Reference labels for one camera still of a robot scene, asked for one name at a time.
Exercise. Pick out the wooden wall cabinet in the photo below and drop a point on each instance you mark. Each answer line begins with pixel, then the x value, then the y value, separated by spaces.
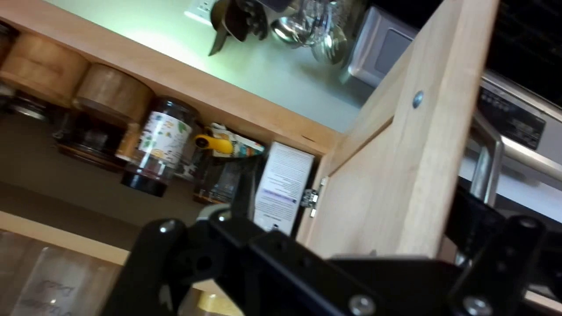
pixel 204 97

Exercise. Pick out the steel ladle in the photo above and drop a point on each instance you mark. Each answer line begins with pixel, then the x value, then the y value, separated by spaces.
pixel 292 28

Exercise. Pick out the wooden spatula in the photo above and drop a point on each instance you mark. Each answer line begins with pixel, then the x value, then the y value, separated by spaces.
pixel 222 27

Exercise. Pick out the empty clear glass jar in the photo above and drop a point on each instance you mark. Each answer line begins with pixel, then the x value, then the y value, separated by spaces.
pixel 220 178

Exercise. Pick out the white wall outlet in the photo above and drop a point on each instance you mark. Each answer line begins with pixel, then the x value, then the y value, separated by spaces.
pixel 201 9

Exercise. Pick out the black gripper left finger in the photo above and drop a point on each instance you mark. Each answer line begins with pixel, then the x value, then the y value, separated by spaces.
pixel 151 257

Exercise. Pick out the round wooden container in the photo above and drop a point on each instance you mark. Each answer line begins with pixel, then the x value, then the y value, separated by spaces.
pixel 111 90
pixel 41 67

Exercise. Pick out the white carton box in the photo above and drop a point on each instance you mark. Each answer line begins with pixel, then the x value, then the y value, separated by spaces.
pixel 283 181

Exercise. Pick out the white printed packet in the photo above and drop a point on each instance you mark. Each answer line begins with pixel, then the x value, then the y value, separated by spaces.
pixel 246 146

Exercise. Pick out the glass jar with label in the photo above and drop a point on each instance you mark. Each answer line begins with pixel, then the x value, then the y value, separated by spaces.
pixel 64 287

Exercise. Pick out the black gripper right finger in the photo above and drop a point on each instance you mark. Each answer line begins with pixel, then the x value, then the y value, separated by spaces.
pixel 497 269

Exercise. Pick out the wooden cabinet door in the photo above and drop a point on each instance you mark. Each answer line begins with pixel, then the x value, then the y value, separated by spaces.
pixel 397 176

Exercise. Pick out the spice jar white floral label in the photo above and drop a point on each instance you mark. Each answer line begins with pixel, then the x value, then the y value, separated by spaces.
pixel 164 137

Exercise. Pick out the stainless microwave oven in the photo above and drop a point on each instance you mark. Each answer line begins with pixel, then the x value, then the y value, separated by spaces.
pixel 515 123

